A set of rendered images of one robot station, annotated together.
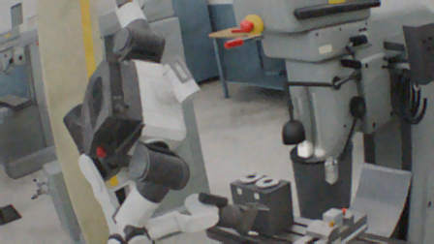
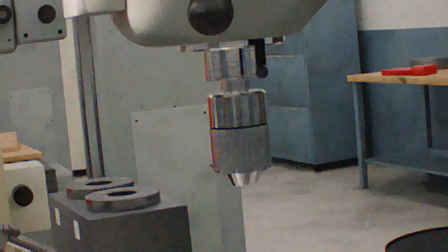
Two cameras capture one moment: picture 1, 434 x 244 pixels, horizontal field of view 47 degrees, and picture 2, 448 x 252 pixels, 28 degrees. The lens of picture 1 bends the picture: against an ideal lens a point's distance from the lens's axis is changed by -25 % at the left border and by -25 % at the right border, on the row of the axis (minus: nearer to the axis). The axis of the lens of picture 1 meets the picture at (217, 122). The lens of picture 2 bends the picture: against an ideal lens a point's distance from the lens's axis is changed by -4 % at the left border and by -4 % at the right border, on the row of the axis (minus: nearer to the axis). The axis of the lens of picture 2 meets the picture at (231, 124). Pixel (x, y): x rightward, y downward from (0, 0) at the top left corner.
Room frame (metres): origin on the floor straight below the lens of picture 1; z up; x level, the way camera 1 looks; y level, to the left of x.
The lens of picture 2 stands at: (1.12, -0.46, 1.32)
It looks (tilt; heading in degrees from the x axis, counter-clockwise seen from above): 6 degrees down; 10
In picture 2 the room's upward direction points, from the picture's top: 5 degrees counter-clockwise
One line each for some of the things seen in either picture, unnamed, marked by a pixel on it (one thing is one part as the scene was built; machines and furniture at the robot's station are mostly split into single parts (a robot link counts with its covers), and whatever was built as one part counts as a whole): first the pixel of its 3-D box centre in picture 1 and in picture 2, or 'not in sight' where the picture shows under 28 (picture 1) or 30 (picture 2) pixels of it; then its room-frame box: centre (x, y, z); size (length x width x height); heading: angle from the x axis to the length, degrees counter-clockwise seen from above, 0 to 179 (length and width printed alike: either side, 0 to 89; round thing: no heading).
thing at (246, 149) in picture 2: (331, 172); (239, 136); (1.85, -0.34, 1.23); 0.05 x 0.05 x 0.05
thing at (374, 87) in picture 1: (358, 87); not in sight; (1.96, -0.50, 1.47); 0.24 x 0.19 x 0.26; 34
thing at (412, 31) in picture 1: (425, 50); not in sight; (1.74, -0.78, 1.62); 0.20 x 0.09 x 0.21; 124
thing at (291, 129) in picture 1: (293, 130); not in sight; (1.71, -0.20, 1.44); 0.07 x 0.07 x 0.06
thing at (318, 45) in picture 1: (322, 36); not in sight; (1.87, -0.37, 1.68); 0.34 x 0.24 x 0.10; 124
